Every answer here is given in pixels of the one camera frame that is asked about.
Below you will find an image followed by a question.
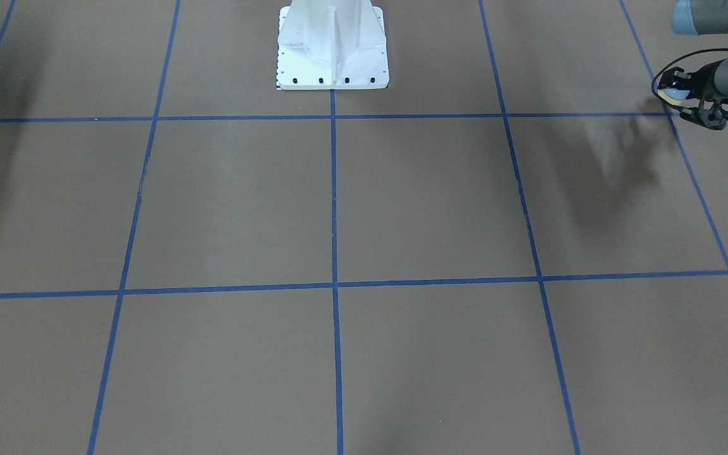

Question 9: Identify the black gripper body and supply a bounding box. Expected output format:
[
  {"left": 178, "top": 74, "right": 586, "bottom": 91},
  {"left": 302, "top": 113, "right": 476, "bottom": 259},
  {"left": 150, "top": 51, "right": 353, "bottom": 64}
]
[{"left": 688, "top": 63, "right": 728, "bottom": 104}]

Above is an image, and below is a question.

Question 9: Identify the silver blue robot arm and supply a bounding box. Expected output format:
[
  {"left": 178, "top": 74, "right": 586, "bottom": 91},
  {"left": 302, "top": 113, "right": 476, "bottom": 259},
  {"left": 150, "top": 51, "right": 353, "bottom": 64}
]
[{"left": 651, "top": 1, "right": 728, "bottom": 131}]

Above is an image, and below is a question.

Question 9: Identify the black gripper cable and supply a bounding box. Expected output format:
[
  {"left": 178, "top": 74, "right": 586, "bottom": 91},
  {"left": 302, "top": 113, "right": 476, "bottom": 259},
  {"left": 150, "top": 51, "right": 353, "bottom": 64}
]
[{"left": 651, "top": 32, "right": 728, "bottom": 117}]

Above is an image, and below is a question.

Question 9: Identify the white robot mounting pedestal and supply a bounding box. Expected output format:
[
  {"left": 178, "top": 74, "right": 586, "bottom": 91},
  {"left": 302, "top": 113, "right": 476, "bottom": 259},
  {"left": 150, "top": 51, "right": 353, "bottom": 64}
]
[{"left": 276, "top": 1, "right": 390, "bottom": 90}]

